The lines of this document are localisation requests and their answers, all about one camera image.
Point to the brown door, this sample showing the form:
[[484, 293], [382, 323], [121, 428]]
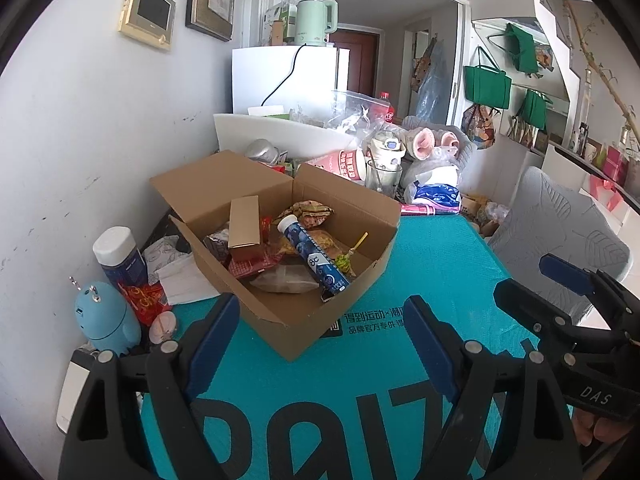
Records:
[[357, 60]]

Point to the small brown carton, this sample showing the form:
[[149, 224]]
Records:
[[245, 225]]

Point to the white fridge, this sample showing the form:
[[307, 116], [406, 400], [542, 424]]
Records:
[[255, 80]]

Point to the patterned cloth bag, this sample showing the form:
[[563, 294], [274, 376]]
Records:
[[479, 127]]

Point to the pig plush toy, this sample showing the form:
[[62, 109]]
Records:
[[430, 142]]

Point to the blue tissue pack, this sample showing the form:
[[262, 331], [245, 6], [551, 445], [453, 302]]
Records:
[[437, 195]]

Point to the pile of snack bags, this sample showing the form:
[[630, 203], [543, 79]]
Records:
[[482, 215]]

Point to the green lollipop yellow stick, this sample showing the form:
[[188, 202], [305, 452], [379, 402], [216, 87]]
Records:
[[345, 262]]

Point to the person's right hand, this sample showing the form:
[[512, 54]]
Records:
[[602, 430]]

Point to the brown patterned snack packet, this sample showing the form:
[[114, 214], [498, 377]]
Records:
[[312, 212]]

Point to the blue plastic bag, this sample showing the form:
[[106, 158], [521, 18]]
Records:
[[431, 85]]

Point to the clear zip bag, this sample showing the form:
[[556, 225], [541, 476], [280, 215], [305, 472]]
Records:
[[357, 107]]

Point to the pink tube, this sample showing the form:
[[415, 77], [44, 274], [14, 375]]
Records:
[[430, 208]]

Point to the grey leaf pattern chair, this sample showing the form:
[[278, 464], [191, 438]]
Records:
[[560, 235]]

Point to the drinking glass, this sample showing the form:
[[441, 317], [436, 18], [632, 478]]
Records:
[[384, 177]]

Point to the pink gift boxes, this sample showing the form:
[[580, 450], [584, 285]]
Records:
[[615, 170]]

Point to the blue bottle white cap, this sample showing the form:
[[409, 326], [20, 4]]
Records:
[[120, 257]]

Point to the red cap soda bottle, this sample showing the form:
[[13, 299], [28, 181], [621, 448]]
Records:
[[386, 107]]

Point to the beige wall intercom panel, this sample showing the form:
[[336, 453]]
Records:
[[147, 10]]

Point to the bamboo stalk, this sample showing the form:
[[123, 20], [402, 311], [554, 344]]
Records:
[[600, 72]]

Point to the mint green kettle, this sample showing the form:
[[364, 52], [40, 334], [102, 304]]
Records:
[[315, 22]]

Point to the translucent plastic snack packet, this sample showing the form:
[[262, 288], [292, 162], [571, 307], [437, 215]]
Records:
[[287, 280]]

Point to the tilted green tote bag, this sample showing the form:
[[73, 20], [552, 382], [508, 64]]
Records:
[[522, 47]]

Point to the large green tote bag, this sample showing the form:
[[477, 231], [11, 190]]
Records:
[[487, 85]]

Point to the yellow crispy snack clear bag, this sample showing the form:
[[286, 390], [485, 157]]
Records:
[[327, 242]]

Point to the teal printed mat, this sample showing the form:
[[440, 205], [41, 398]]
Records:
[[425, 260]]

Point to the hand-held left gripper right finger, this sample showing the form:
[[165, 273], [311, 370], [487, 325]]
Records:
[[430, 345]]

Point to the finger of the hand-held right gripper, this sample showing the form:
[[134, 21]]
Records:
[[565, 272], [530, 310]]

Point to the white plastic bag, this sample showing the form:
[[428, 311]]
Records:
[[435, 172]]

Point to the small brown box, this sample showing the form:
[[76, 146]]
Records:
[[277, 32]]

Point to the silver round object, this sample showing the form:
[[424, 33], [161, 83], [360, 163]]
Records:
[[261, 150]]

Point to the green white box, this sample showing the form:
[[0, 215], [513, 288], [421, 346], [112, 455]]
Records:
[[267, 111]]

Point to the dark illustrated snack packet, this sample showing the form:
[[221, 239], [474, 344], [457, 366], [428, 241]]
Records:
[[217, 245]]

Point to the white tray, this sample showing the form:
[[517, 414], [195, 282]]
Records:
[[270, 132]]

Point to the brown cardboard box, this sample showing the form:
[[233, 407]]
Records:
[[320, 330]]

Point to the blue tablet tube white cap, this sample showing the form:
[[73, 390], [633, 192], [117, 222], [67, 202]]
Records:
[[310, 252]]

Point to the red gold packet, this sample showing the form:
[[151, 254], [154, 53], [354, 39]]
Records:
[[145, 302]]

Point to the pink round object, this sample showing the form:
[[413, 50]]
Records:
[[164, 326]]

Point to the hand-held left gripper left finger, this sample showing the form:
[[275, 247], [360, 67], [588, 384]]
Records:
[[215, 340]]

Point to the dark red snack packet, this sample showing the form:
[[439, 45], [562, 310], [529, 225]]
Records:
[[250, 266]]

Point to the small green tote bag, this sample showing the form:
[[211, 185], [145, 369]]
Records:
[[536, 110]]

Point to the white tissue packets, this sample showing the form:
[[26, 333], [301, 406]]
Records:
[[182, 280]]

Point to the pink instant cup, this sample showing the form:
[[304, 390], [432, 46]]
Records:
[[340, 165]]

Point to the light blue round gadget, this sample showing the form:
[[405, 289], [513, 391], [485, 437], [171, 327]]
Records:
[[102, 320]]

